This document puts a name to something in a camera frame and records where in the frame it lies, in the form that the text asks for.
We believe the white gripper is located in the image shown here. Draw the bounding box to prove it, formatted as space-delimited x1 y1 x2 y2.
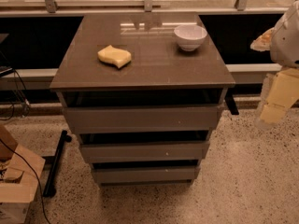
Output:
250 28 299 130

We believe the grey drawer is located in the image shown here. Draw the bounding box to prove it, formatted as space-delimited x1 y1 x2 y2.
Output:
79 141 209 163
92 166 200 184
64 105 223 134

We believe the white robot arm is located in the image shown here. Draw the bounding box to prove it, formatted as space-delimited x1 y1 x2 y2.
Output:
250 0 299 130

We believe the grey drawer cabinet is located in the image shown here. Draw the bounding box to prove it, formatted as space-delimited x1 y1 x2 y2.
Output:
49 13 236 187

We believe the white bowl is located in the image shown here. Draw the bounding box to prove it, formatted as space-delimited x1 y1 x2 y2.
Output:
174 24 207 51

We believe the yellow sponge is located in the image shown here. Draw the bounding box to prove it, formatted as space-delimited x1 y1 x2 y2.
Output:
97 45 132 69

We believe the black floor stand bar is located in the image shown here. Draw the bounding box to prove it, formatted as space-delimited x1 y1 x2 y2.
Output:
43 130 72 197

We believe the cardboard box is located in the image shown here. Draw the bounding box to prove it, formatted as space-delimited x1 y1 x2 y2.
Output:
0 125 45 224

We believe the black bracket beside cabinet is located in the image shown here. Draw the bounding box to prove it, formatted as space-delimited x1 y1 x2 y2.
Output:
225 89 239 115

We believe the black cable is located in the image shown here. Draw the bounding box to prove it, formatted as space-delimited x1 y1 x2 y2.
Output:
0 138 52 224

